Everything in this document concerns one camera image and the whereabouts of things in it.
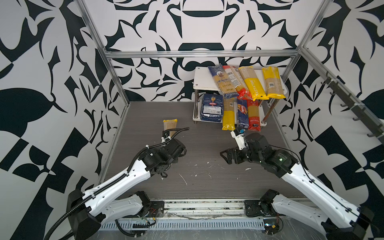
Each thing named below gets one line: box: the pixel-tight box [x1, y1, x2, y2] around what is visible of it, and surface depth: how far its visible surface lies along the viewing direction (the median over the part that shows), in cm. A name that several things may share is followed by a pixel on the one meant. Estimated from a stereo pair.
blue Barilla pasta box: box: [200, 93, 224, 123], surface depth 101 cm
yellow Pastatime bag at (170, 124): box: [163, 119, 178, 138], surface depth 89 cm
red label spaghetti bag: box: [222, 65, 253, 101], surface depth 78 cm
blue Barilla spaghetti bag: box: [237, 99, 249, 128], surface depth 104 cm
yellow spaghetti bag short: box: [262, 66, 286, 99], surface depth 79 cm
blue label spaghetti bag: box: [208, 63, 239, 99], surface depth 80 cm
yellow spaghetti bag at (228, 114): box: [222, 97, 236, 131], surface depth 104 cm
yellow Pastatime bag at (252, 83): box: [238, 66, 270, 101], surface depth 81 cm
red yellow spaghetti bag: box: [247, 99, 261, 132], surface depth 104 cm
